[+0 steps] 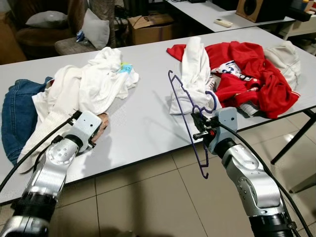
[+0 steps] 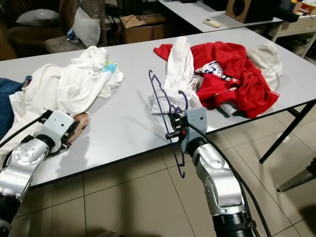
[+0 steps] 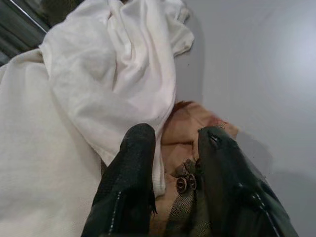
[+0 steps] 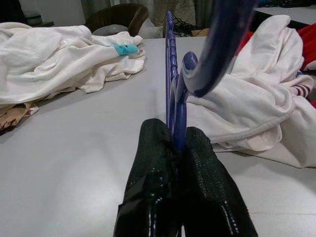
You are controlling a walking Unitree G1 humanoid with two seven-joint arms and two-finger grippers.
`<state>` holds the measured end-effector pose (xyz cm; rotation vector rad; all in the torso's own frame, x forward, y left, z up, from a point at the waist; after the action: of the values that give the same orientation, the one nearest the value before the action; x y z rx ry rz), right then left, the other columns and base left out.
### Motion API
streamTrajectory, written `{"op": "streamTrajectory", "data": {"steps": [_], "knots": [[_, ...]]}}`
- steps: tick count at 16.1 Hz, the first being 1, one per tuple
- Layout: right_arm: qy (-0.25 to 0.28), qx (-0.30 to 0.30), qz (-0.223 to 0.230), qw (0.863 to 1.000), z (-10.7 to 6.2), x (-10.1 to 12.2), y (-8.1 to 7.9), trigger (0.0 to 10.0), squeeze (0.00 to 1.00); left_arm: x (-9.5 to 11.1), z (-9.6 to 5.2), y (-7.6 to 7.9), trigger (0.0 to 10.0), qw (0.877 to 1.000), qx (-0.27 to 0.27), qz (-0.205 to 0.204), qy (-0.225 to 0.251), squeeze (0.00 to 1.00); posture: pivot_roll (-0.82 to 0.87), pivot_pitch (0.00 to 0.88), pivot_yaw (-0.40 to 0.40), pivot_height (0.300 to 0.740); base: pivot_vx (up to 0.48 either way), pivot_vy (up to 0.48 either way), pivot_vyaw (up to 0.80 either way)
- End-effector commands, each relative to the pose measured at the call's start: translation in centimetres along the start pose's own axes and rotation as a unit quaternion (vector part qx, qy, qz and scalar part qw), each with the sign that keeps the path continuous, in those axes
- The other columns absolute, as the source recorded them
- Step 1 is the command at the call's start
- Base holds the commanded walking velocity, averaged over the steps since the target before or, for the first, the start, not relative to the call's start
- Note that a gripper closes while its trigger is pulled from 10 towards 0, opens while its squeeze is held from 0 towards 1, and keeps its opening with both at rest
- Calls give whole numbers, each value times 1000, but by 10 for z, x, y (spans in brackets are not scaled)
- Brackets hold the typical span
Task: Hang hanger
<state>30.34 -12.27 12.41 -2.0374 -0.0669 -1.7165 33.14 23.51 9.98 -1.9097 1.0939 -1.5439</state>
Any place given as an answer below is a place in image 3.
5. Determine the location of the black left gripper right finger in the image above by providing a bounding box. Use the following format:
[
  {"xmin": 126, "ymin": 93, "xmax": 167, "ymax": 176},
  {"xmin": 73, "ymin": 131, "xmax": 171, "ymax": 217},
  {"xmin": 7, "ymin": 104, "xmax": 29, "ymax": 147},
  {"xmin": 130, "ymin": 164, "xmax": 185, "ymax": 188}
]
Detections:
[{"xmin": 196, "ymin": 125, "xmax": 300, "ymax": 237}]

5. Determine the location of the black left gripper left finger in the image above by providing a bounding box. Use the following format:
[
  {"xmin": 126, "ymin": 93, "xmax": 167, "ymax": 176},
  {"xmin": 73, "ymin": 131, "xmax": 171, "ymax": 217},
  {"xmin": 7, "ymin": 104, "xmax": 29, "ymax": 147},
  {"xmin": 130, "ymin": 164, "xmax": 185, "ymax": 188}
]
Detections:
[{"xmin": 80, "ymin": 123, "xmax": 159, "ymax": 237}]

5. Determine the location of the plain white garment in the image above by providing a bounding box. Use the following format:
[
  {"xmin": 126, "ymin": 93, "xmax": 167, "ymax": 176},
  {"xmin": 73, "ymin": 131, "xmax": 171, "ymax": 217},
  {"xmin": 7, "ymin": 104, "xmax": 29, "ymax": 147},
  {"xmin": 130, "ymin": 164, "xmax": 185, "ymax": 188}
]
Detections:
[{"xmin": 40, "ymin": 0, "xmax": 196, "ymax": 198}]

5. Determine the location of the brown buttoned garment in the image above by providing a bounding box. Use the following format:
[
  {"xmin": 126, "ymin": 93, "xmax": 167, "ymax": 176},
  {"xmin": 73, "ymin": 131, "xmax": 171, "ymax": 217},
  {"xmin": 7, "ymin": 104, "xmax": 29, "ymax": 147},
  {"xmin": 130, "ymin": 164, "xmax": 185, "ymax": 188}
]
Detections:
[{"xmin": 148, "ymin": 100, "xmax": 241, "ymax": 237}]

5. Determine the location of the cream white cloth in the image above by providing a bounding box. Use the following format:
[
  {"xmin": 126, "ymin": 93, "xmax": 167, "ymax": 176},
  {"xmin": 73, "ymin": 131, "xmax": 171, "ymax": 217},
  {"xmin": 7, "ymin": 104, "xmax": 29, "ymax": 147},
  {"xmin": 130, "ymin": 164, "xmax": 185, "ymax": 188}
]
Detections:
[{"xmin": 0, "ymin": 48, "xmax": 109, "ymax": 237}]

